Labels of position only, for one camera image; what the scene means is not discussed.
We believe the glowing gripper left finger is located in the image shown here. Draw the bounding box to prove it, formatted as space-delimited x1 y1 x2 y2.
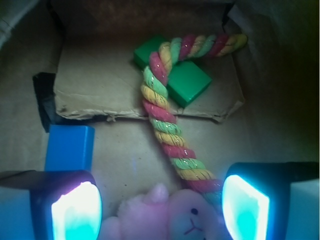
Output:
0 170 102 240

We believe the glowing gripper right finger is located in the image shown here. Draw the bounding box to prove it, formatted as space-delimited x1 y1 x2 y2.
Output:
222 162 320 240

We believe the multicolored twisted rope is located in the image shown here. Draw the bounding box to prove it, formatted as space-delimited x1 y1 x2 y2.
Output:
140 33 248 213

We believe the blue rectangular block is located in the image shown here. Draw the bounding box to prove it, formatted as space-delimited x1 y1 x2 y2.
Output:
44 125 95 171

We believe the pink plush bunny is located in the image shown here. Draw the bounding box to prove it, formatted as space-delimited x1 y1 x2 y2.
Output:
98 183 231 240

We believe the green rectangular block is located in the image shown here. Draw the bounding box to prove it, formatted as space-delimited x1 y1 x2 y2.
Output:
133 35 212 108

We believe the brown paper bag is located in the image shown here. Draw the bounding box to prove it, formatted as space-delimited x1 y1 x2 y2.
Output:
0 0 320 240

